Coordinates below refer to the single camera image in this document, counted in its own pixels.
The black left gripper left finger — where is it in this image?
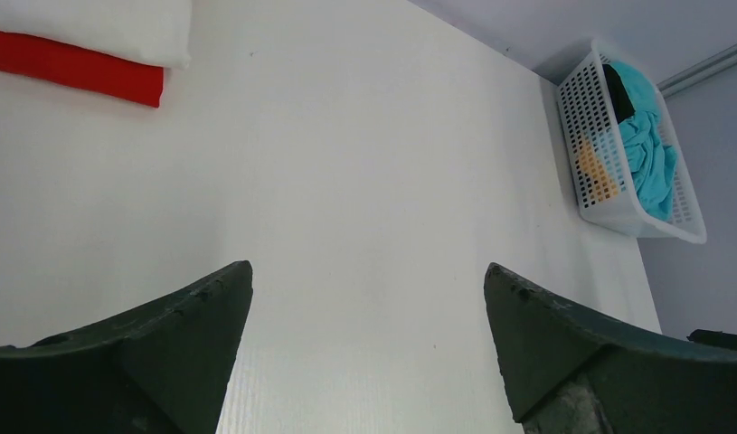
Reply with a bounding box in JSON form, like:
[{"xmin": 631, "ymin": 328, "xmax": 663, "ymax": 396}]
[{"xmin": 0, "ymin": 261, "xmax": 253, "ymax": 433}]

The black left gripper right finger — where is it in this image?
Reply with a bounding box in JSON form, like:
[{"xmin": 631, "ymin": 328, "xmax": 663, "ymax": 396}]
[{"xmin": 484, "ymin": 263, "xmax": 737, "ymax": 433}]

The turquoise t-shirt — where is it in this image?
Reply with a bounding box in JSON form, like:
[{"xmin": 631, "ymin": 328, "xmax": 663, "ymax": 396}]
[{"xmin": 609, "ymin": 61, "xmax": 678, "ymax": 222}]

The orange t-shirt in basket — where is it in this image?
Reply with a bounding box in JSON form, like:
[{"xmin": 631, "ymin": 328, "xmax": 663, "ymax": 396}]
[{"xmin": 578, "ymin": 138, "xmax": 619, "ymax": 205}]

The white plastic laundry basket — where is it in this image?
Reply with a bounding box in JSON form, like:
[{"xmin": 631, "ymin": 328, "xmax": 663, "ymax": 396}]
[{"xmin": 556, "ymin": 40, "xmax": 707, "ymax": 244}]

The black garment in basket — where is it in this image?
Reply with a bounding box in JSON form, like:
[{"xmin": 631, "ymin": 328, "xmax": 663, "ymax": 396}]
[{"xmin": 603, "ymin": 63, "xmax": 635, "ymax": 124}]

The red folded t-shirt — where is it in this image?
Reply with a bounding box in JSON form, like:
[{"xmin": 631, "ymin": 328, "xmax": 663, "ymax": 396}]
[{"xmin": 0, "ymin": 31, "xmax": 165, "ymax": 108}]

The white folded t-shirt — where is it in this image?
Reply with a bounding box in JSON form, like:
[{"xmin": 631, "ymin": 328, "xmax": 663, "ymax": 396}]
[{"xmin": 0, "ymin": 0, "xmax": 193, "ymax": 69}]

